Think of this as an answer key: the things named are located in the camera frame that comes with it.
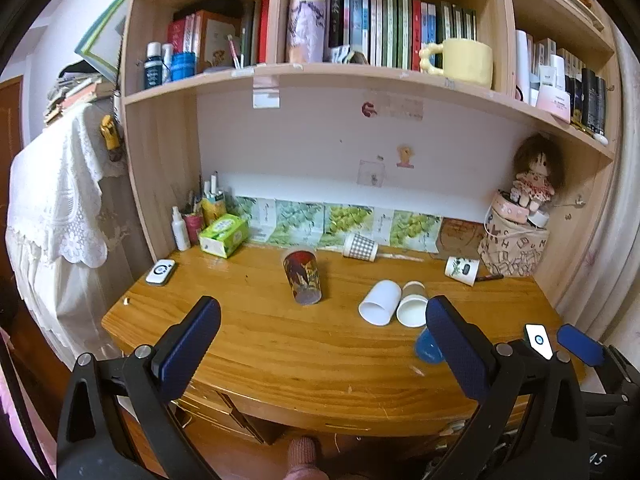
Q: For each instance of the yellow green carton with pens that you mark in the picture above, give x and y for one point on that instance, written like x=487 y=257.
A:
x=214 y=207

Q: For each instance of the yellow small toy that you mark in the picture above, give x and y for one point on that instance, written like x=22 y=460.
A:
x=109 y=132

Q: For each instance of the pink cloth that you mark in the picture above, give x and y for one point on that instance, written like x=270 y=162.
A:
x=20 y=410

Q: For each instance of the person's foot in pink sock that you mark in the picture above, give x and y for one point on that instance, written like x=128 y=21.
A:
x=302 y=457

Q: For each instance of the white small bottle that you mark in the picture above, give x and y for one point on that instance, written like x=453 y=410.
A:
x=167 y=62

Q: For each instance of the brown-haired rag doll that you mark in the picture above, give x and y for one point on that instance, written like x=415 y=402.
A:
x=539 y=170

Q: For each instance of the row of green leaf prints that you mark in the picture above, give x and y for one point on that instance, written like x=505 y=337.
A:
x=330 y=221

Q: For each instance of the wooden desk drawer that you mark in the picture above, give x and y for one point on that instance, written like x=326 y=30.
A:
x=225 y=410

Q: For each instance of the blue plastic cup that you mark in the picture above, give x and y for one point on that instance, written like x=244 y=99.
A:
x=427 y=346

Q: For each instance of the row of cosmetic boxes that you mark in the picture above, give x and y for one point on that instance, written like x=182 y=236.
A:
x=562 y=82

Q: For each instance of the bear wall sticker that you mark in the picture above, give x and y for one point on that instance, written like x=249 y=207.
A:
x=405 y=156

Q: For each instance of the letter print fabric basket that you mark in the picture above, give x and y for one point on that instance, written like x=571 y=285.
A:
x=512 y=251

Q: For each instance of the red wall sticker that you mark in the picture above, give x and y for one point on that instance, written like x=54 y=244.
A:
x=369 y=109

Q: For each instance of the blue round jar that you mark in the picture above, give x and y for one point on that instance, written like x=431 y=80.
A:
x=182 y=66

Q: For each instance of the white spray bottle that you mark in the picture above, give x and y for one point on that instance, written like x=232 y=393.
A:
x=180 y=232

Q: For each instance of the white cup with green print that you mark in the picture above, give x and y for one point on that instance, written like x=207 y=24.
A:
x=461 y=269

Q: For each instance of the translucent paper wall sticker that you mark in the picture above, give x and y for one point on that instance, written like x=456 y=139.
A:
x=372 y=173

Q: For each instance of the white tape roll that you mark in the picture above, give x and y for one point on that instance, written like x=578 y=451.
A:
x=539 y=218

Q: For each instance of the beige picture box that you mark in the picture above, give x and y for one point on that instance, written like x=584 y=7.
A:
x=218 y=40

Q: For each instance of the red books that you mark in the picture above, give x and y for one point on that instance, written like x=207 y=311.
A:
x=181 y=34

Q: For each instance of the red pen holder with pens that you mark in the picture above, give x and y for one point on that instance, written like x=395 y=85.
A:
x=193 y=221

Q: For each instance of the row of upright books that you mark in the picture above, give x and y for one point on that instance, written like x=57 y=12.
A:
x=400 y=25

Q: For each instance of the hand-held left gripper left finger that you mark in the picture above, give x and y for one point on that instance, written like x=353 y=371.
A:
x=187 y=352

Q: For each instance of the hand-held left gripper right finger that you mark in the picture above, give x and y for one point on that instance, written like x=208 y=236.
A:
x=460 y=355

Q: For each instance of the white small device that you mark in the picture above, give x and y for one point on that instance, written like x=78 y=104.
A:
x=161 y=272
x=539 y=341

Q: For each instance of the dark pen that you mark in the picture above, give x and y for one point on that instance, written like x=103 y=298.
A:
x=489 y=277

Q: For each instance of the brown round print paper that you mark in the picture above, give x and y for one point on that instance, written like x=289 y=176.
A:
x=461 y=237

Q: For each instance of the green framed picture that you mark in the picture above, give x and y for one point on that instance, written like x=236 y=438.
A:
x=102 y=35

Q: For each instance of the pile of books and papers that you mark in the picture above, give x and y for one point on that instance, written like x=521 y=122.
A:
x=75 y=94

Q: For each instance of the red patterned cup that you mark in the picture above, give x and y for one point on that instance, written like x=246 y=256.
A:
x=302 y=275

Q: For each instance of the green tissue box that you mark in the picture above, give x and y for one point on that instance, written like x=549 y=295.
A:
x=225 y=235

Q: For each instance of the clear plastic label holder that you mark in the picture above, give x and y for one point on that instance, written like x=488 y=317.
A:
x=266 y=93

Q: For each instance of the plain white paper cup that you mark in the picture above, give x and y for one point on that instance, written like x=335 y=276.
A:
x=380 y=304

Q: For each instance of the white curtain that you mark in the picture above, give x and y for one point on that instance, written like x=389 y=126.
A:
x=620 y=210

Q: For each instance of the pink round box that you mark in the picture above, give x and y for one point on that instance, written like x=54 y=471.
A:
x=510 y=207

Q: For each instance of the white thin stick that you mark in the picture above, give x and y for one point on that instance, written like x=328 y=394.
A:
x=400 y=257

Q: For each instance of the wooden bookshelf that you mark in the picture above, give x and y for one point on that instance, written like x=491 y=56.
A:
x=156 y=160

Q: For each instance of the checkered paper cup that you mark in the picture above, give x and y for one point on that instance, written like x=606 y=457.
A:
x=361 y=247

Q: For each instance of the white purple patterned cylinder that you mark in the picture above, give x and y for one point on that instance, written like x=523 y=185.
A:
x=306 y=22

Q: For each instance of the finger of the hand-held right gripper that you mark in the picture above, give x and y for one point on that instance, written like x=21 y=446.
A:
x=580 y=344

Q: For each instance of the dark blue bottle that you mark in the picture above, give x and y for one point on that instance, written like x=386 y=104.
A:
x=152 y=69

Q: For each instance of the beige paper cup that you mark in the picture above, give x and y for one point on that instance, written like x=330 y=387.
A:
x=413 y=306

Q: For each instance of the dark upright books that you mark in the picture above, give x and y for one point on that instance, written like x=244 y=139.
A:
x=257 y=30

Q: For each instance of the white lace cloth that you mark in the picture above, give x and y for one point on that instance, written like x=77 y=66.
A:
x=57 y=195

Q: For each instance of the yellow ceramic mug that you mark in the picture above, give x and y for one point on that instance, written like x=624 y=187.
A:
x=462 y=60

